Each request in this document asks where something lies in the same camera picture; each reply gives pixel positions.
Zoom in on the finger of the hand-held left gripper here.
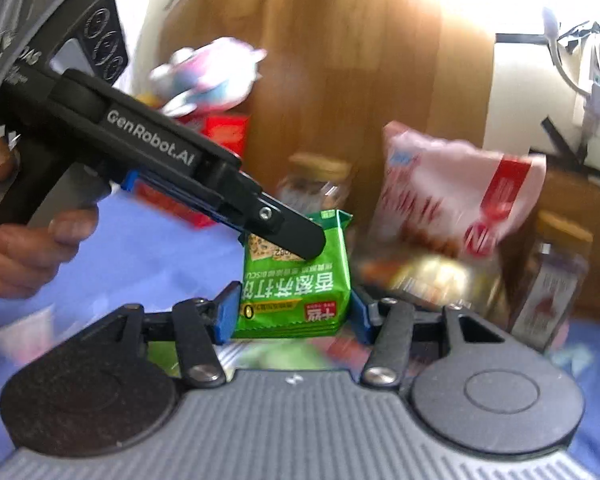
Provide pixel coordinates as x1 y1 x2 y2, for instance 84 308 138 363
207 169 329 262

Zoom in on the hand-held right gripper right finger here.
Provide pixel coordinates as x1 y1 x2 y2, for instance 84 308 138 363
349 294 511 390

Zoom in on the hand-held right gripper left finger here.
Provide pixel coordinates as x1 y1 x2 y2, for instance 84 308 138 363
102 282 243 390

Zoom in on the green biscuit packet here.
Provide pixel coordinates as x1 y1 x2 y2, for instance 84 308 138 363
232 208 354 339

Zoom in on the person's left hand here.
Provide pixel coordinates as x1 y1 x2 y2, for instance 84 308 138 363
0 136 101 302

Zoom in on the cashew jar with gold lid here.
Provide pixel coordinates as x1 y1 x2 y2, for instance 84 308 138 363
278 152 353 218

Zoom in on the gold striped snack packet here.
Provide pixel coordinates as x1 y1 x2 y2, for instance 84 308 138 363
357 252 511 321

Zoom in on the blue printed bed sheet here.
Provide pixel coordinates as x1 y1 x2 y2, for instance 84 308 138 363
0 187 600 480

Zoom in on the pastel plush toy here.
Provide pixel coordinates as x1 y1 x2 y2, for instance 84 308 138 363
149 36 268 117

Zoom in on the red gift box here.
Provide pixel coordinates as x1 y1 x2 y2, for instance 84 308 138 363
132 112 251 231

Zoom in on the pink white snack bag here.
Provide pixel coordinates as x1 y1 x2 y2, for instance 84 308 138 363
367 120 548 261

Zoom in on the pecan jar with gold lid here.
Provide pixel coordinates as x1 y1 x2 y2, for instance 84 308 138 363
510 210 595 353

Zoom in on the white power strip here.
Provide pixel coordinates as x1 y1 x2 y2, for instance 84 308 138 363
575 30 600 136

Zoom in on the white adapter cable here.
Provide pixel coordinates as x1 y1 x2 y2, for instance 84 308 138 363
542 7 593 96

